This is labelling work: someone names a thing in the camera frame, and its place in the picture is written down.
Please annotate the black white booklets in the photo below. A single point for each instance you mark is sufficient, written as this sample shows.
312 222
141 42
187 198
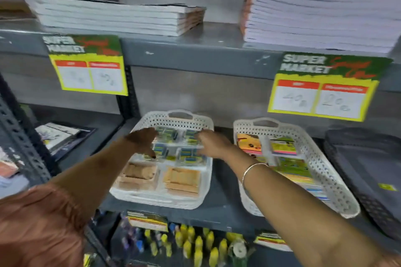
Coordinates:
62 138

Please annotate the green pink sticky note pack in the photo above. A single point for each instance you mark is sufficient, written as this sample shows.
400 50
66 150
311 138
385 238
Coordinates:
283 146

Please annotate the multicolour sticky note pack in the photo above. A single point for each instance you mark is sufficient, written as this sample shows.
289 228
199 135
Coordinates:
311 187

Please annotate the grey slotted upright post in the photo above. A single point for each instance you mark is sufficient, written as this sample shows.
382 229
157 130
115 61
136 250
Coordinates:
22 138

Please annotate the person's right forearm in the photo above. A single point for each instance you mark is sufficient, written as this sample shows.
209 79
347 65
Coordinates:
297 213

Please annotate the purple blue small bottles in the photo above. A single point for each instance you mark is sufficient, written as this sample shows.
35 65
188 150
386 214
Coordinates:
131 235

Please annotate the brown packet in clear wrap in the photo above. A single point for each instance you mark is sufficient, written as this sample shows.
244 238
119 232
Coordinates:
139 175
182 181

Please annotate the clear tape roll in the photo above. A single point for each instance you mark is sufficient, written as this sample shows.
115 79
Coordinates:
238 249

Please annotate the group of yellow bottles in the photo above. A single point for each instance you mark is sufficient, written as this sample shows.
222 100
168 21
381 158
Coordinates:
194 245

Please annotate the small yellow price label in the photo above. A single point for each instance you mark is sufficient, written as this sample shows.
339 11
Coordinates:
147 221
272 241

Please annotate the person's left hand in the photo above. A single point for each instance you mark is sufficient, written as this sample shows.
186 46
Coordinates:
141 141

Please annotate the yellow green price label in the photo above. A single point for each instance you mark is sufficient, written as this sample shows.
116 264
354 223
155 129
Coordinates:
325 94
90 69

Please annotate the stack of white notebooks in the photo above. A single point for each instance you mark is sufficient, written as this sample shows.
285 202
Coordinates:
119 16

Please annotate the black slotted upright post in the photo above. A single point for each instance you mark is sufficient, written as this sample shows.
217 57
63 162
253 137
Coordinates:
128 101

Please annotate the white perforated plastic basket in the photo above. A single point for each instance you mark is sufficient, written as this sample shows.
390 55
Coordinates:
163 194
332 182

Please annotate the person's left forearm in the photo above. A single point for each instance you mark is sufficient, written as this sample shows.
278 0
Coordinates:
94 173

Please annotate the person's left thumb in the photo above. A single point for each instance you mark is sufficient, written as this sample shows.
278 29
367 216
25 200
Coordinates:
151 152

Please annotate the orange white packets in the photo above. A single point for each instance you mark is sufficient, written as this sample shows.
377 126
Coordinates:
11 173

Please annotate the orange pink sticky note pack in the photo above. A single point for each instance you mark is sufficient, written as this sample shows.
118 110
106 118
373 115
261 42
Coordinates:
249 144

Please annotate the person's right hand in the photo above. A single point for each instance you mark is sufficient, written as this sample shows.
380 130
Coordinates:
216 148

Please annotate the grey metal shelf board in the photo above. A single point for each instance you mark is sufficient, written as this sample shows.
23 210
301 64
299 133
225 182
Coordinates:
222 191
200 47

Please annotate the orange sleeve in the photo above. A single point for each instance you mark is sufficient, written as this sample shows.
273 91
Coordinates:
37 229

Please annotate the stack of orange-spined notebooks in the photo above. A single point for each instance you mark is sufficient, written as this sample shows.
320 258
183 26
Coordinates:
322 10

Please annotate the person's right fingers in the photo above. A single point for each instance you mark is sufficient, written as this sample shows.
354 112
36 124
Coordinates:
202 136

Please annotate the blue green staple packet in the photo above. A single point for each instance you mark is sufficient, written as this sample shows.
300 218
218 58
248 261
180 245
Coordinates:
167 135
191 137
161 152
189 156

